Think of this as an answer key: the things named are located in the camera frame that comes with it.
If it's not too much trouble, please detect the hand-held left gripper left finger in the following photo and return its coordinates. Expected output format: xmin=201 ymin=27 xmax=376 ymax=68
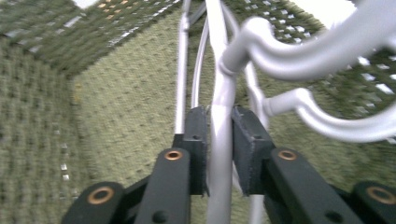
xmin=172 ymin=105 xmax=209 ymax=197

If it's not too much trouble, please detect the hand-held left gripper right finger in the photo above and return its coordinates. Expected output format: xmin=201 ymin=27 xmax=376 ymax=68
xmin=231 ymin=105 xmax=276 ymax=197

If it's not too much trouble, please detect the green woven basket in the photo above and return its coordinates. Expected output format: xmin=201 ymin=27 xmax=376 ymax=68
xmin=0 ymin=0 xmax=396 ymax=224

